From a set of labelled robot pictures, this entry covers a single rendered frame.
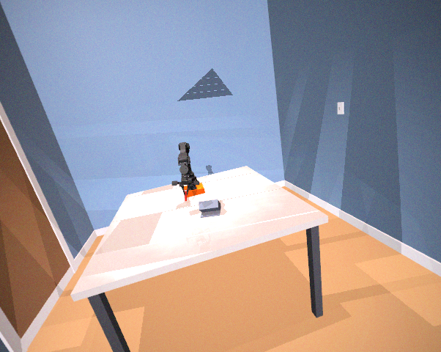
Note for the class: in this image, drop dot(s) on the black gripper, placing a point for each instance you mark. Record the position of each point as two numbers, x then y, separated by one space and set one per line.
175 183

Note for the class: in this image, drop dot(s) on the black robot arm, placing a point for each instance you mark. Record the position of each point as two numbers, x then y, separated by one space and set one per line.
184 161

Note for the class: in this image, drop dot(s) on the grey sloped panel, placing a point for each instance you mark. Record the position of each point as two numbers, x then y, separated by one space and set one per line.
210 208

